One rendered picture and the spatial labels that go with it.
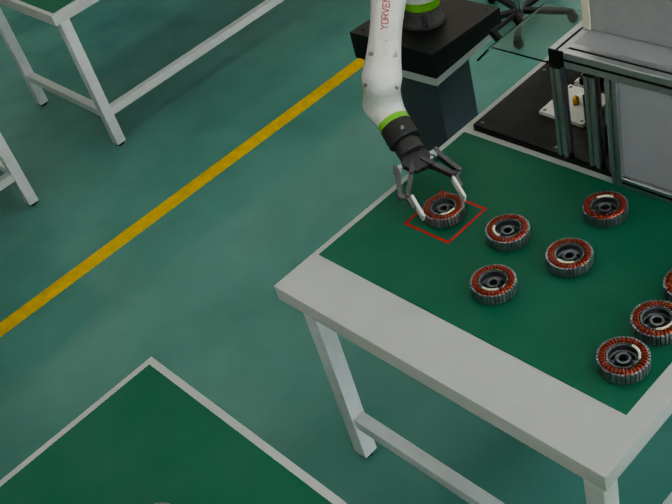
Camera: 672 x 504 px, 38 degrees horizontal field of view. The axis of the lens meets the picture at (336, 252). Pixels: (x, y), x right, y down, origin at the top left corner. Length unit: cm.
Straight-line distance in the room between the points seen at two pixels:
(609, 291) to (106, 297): 226
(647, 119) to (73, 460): 157
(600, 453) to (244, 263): 213
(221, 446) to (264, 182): 216
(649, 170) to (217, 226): 208
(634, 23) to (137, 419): 151
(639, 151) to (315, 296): 88
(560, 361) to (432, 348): 29
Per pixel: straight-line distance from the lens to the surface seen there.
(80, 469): 234
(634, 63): 238
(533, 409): 210
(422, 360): 223
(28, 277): 429
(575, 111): 283
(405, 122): 262
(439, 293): 237
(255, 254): 385
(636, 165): 254
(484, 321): 228
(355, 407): 286
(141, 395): 241
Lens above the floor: 239
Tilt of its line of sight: 40 degrees down
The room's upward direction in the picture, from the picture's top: 18 degrees counter-clockwise
